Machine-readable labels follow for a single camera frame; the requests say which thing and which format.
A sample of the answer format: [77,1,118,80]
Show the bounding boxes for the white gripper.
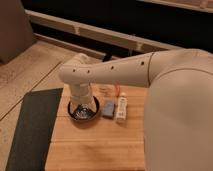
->
[69,84,93,111]

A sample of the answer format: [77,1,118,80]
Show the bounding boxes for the dark ceramic bowl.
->
[67,97,100,122]

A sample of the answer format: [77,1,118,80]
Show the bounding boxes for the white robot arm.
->
[59,49,213,171]

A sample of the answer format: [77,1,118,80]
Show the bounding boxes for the blue sponge block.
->
[102,100,115,118]

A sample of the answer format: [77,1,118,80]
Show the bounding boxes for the dark grey floor mat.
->
[5,88,62,171]

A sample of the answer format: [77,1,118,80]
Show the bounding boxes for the grey cabinet corner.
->
[0,0,36,63]

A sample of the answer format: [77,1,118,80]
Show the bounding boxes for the white wooden shelf rail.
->
[26,10,178,53]

